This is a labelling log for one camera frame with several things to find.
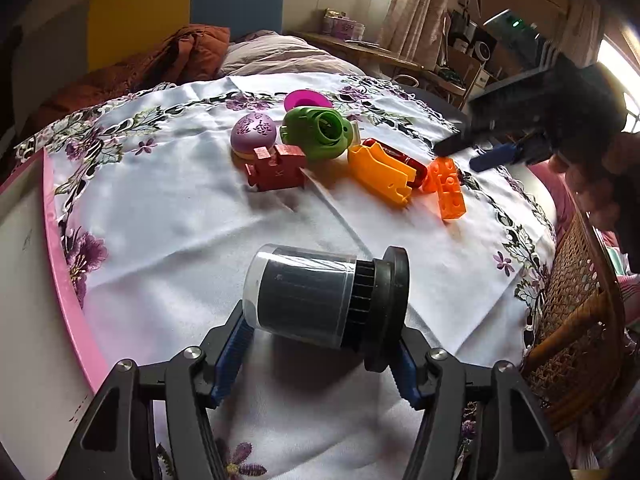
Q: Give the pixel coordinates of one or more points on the pink patterned box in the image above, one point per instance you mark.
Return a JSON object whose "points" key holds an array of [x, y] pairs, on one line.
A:
{"points": [[342, 25]]}

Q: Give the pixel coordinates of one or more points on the magenta round disc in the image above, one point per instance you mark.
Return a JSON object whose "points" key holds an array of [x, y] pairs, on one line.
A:
{"points": [[305, 97]]}

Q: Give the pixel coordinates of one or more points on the white floral tablecloth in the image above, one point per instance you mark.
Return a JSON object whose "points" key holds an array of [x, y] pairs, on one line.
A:
{"points": [[190, 230]]}

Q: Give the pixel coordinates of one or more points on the green round plug-in device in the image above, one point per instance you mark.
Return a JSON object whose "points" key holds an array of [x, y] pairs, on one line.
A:
{"points": [[312, 135]]}

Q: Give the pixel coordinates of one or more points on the clear jar with black lid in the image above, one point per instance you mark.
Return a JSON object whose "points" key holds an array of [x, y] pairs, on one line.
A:
{"points": [[300, 295]]}

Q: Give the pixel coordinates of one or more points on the brown quilted blanket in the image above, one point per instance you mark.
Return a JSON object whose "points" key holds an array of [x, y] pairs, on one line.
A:
{"points": [[190, 55]]}

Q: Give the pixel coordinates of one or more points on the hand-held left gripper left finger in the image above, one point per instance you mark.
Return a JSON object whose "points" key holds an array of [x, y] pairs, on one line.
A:
{"points": [[230, 355]]}

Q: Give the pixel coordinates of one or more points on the wicker chair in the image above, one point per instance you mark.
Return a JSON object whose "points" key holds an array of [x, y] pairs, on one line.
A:
{"points": [[570, 280]]}

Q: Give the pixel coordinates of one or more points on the cluttered cardboard box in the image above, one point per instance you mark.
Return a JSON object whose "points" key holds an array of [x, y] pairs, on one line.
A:
{"points": [[465, 62]]}

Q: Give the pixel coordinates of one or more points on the purple egg-shaped case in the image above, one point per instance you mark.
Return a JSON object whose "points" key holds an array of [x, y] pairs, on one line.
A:
{"points": [[252, 132]]}

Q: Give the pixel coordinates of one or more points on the beige curtain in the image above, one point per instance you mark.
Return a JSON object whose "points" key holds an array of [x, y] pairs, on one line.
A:
{"points": [[415, 15]]}

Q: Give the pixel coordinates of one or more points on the orange building block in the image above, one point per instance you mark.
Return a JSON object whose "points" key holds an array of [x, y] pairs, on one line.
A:
{"points": [[450, 200]]}

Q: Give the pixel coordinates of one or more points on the grey yellow blue headboard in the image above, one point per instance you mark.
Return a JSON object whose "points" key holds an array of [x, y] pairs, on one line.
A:
{"points": [[140, 15]]}

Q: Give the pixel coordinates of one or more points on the pink-rimmed white tray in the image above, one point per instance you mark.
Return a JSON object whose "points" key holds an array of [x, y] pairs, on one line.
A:
{"points": [[30, 310]]}

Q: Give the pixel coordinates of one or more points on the beige duvet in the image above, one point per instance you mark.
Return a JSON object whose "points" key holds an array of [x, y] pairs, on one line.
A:
{"points": [[280, 57]]}

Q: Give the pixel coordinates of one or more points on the wooden desk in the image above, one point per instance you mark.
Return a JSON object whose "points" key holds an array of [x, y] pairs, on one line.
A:
{"points": [[360, 50]]}

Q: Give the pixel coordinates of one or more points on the orange plastic toy piece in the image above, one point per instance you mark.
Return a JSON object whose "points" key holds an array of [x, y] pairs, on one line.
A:
{"points": [[375, 170]]}

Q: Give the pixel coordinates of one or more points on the person's right hand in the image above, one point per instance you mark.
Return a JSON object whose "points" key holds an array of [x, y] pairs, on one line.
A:
{"points": [[600, 195]]}

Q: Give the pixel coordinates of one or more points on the red puzzle block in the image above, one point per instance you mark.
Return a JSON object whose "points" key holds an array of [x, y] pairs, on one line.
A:
{"points": [[275, 170]]}

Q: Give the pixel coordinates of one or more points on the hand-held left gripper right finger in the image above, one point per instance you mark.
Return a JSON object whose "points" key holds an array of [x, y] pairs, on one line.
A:
{"points": [[407, 375]]}

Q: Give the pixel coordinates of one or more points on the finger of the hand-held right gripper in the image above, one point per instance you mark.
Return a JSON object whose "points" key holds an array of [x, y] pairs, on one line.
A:
{"points": [[460, 142], [492, 157]]}

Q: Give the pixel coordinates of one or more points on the red plastic toy piece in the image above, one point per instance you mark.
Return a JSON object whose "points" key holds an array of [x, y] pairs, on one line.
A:
{"points": [[419, 172]]}

